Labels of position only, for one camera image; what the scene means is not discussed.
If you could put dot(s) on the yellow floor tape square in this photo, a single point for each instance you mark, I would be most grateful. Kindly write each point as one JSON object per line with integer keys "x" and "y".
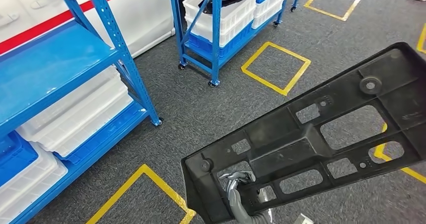
{"x": 422, "y": 39}
{"x": 416, "y": 176}

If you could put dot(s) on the black plastic frame part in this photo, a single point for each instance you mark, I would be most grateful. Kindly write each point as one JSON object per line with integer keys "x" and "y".
{"x": 283, "y": 156}

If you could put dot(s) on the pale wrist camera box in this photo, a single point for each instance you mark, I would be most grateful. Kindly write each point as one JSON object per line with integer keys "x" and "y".
{"x": 303, "y": 219}

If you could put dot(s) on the white plastic crate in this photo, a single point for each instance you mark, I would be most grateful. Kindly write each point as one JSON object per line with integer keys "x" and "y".
{"x": 100, "y": 116}
{"x": 269, "y": 13}
{"x": 50, "y": 189}
{"x": 40, "y": 172}
{"x": 100, "y": 103}
{"x": 83, "y": 96}
{"x": 233, "y": 19}

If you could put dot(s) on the white car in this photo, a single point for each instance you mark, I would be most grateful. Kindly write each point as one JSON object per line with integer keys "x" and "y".
{"x": 143, "y": 13}

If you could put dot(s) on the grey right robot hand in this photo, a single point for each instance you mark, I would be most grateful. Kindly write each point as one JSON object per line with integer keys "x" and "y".
{"x": 237, "y": 204}

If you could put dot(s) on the blue steel shelf rack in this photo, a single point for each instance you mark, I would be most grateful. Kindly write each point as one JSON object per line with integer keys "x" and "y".
{"x": 50, "y": 66}

